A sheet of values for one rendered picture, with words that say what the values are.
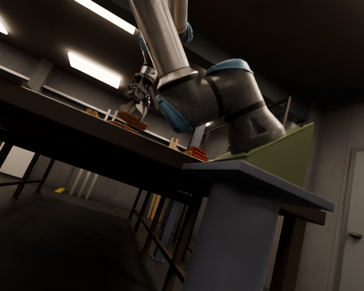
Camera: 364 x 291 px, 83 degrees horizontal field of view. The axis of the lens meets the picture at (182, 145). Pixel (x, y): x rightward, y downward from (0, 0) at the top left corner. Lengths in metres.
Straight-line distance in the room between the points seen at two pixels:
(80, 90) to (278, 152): 6.59
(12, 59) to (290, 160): 7.24
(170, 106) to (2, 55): 7.10
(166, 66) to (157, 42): 0.06
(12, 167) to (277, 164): 5.65
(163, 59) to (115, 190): 6.12
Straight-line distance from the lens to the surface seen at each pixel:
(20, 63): 7.33
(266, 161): 0.50
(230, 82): 0.55
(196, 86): 0.53
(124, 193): 6.59
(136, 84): 0.93
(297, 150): 0.56
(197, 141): 2.88
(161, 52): 0.54
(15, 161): 5.84
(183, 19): 0.88
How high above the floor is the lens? 0.77
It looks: 14 degrees up
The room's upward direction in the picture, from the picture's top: 19 degrees clockwise
